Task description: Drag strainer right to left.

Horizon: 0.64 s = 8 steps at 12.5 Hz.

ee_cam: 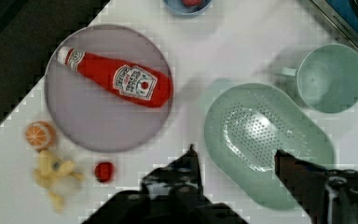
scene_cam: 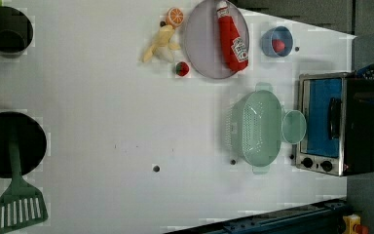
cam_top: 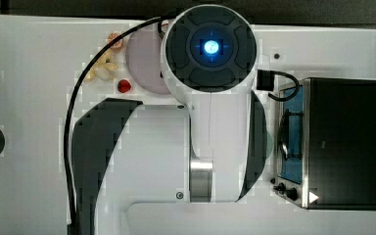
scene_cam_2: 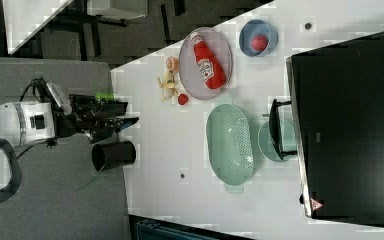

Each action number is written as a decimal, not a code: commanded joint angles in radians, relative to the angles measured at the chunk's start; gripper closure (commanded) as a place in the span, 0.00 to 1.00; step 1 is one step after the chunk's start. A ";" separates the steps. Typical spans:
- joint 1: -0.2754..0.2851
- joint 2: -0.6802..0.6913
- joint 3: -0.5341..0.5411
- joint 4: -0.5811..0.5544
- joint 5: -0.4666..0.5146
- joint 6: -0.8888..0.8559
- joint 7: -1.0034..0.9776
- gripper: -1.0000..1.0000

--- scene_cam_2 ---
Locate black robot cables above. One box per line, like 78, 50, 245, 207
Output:
19, 77, 53, 103

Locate red ketchup bottle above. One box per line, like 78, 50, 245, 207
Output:
189, 31, 226, 90

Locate black cup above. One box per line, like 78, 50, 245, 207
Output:
92, 141, 136, 172

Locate blue bowl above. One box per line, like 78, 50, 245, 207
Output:
239, 19, 278, 57

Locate black toaster oven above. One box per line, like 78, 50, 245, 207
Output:
286, 31, 384, 227

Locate mint green small bowl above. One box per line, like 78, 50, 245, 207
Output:
258, 120, 297, 162

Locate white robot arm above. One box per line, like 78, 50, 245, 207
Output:
0, 94, 139, 147

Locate toy peeled banana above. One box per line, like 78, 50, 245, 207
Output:
157, 70, 178, 102

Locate toy orange slice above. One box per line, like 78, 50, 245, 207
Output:
166, 56, 179, 72

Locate red ball in bowl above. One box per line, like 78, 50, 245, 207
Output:
251, 35, 268, 52

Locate green toy fruit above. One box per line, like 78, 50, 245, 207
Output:
95, 93, 114, 101

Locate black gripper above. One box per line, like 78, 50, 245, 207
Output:
50, 94, 139, 143

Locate blue metal frame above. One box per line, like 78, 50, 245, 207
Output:
133, 218, 248, 240

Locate toy strawberry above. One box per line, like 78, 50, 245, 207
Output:
178, 94, 189, 105

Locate grey oval plate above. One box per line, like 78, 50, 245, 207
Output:
179, 27, 233, 100

